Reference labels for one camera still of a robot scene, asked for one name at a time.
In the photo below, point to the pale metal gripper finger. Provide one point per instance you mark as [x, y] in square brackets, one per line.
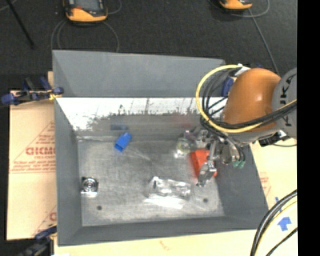
[193, 137]
[207, 173]

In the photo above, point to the orange-red block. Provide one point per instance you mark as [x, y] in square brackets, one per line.
[198, 160]

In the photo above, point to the small clear glass thing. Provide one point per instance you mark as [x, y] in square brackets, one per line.
[182, 149]

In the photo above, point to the clear plastic bottle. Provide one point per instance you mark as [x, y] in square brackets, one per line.
[170, 188]

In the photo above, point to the grey metal bin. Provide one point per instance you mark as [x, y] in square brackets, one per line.
[140, 175]

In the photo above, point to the blue block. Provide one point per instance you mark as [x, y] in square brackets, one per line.
[123, 142]

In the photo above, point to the round clear glass dish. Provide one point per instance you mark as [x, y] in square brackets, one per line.
[89, 186]

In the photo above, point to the brown cardboard board, red print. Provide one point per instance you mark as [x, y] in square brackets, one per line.
[30, 162]

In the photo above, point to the black cylinder on white bracket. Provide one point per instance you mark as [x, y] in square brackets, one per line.
[269, 141]

